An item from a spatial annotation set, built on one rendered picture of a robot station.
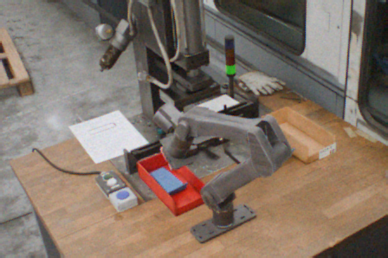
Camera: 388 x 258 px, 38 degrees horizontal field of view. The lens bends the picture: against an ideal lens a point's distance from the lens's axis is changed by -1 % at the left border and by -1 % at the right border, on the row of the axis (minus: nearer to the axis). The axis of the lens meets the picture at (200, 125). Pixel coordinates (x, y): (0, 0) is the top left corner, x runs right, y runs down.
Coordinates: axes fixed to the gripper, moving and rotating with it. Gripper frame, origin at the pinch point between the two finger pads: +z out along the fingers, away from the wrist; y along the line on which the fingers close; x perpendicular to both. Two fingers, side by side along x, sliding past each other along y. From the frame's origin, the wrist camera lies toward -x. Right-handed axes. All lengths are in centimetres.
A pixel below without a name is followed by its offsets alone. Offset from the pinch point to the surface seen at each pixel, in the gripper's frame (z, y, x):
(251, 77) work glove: 30, 35, -65
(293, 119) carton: 9, 3, -55
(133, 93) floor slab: 201, 141, -89
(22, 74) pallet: 222, 197, -23
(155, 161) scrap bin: 14.6, 8.6, -1.9
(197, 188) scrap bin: 6.8, -8.0, -6.8
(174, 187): 10.4, -3.8, -1.7
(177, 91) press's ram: -0.9, 23.1, -14.1
